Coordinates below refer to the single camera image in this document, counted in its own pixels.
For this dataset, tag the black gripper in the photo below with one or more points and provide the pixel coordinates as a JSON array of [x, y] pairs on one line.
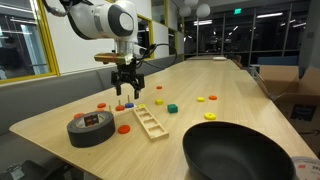
[[127, 71]]

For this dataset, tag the blue round block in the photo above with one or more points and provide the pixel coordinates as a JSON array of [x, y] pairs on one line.
[[129, 105]]

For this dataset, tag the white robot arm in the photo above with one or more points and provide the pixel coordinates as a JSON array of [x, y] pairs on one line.
[[100, 16]]

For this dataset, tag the red round block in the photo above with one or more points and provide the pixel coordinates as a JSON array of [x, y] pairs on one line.
[[124, 129], [159, 87], [120, 108], [79, 115], [212, 97], [101, 105]]

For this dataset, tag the yellow round block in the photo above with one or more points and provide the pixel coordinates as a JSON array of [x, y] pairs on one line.
[[141, 106], [207, 117]]

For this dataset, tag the yellow cube block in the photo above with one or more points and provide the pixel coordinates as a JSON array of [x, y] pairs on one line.
[[200, 99], [159, 102]]

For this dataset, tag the green cube block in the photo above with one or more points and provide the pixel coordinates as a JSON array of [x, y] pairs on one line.
[[172, 108]]

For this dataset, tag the wooden peg board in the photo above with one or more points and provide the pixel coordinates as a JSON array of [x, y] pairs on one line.
[[124, 111]]

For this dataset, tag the black tape roll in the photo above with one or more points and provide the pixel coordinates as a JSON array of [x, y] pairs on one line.
[[100, 133]]

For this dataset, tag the wooden four-slot tray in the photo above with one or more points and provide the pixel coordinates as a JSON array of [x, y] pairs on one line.
[[159, 136]]

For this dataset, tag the wooden table with plate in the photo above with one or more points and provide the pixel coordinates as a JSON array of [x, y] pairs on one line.
[[210, 63]]

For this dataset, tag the white plate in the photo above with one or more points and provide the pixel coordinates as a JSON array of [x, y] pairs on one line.
[[219, 58]]

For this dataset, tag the white pendant lamp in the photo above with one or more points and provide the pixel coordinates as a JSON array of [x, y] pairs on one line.
[[185, 11], [191, 2], [203, 10]]

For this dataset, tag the black bowl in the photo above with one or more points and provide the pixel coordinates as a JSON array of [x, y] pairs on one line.
[[233, 156]]

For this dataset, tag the black bag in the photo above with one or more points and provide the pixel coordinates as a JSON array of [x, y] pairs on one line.
[[26, 170]]

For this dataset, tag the green exit sign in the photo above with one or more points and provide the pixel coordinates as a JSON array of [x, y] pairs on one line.
[[237, 11]]

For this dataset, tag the open cardboard box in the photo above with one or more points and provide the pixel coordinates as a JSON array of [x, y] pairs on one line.
[[278, 78]]

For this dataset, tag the ceiling strip light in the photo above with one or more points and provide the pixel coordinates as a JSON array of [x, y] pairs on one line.
[[270, 15]]

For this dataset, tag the cardboard box black print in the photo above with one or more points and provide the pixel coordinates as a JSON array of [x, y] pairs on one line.
[[300, 103]]

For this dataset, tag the brown wrist camera box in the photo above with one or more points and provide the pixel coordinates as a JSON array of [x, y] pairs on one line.
[[110, 57]]

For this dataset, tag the yellow window frame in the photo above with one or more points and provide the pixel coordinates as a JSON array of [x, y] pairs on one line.
[[50, 50]]

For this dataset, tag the silver duct tape roll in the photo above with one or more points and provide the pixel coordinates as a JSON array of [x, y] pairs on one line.
[[308, 168]]

